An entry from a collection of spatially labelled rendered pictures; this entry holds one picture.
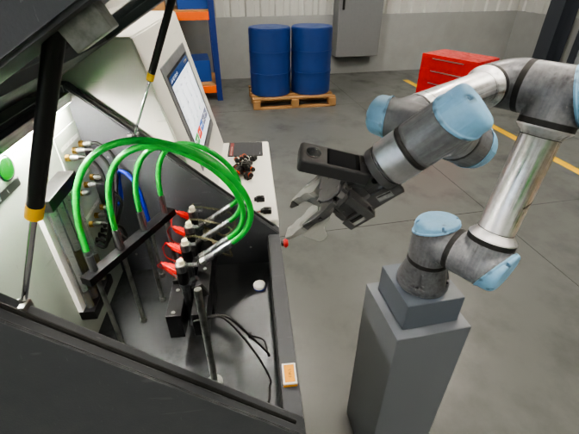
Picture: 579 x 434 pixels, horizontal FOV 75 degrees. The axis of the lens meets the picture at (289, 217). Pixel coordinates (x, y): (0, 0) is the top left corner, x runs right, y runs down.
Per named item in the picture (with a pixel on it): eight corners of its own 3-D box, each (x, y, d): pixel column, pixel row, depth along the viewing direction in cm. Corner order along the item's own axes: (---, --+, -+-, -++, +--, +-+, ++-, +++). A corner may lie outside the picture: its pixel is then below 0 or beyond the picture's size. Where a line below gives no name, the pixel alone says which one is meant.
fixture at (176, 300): (213, 352, 101) (206, 313, 93) (175, 355, 100) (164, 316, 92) (220, 268, 129) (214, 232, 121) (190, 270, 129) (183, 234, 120)
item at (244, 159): (258, 182, 150) (258, 170, 147) (232, 183, 149) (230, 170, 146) (257, 158, 169) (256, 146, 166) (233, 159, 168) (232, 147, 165)
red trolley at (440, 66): (408, 123, 488) (421, 52, 441) (430, 116, 511) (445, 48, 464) (457, 140, 442) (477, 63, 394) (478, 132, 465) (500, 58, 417)
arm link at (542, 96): (454, 263, 108) (543, 62, 87) (507, 290, 98) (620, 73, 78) (434, 271, 100) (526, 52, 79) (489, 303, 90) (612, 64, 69)
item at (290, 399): (301, 455, 84) (303, 416, 75) (283, 456, 83) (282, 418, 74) (280, 269, 135) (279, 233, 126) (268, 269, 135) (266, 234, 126)
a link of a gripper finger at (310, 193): (308, 220, 75) (340, 209, 68) (285, 204, 72) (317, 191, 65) (312, 207, 76) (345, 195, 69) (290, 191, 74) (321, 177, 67)
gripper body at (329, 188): (348, 233, 65) (407, 199, 58) (313, 207, 61) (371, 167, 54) (348, 202, 70) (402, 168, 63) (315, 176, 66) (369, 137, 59)
